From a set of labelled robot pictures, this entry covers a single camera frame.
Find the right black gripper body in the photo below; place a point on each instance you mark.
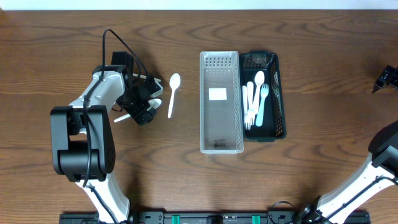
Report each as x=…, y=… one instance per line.
x=392, y=74

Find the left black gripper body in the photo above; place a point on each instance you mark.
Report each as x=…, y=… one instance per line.
x=147, y=101

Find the white fork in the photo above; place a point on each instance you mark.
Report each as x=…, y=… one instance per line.
x=245, y=107
x=260, y=115

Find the white spoon group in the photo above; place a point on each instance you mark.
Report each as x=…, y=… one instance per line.
x=259, y=80

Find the white fork tines down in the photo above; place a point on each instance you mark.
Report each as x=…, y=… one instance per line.
x=251, y=113

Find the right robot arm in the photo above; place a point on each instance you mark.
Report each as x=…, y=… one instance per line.
x=378, y=172

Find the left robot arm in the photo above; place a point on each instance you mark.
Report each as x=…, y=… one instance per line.
x=83, y=147

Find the white label in basket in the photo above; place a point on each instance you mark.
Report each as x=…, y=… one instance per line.
x=217, y=94

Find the clear plastic basket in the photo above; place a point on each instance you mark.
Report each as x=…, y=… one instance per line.
x=221, y=122

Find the black plastic basket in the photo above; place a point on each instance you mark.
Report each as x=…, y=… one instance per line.
x=273, y=127

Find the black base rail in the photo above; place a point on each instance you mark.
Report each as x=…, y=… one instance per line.
x=204, y=218

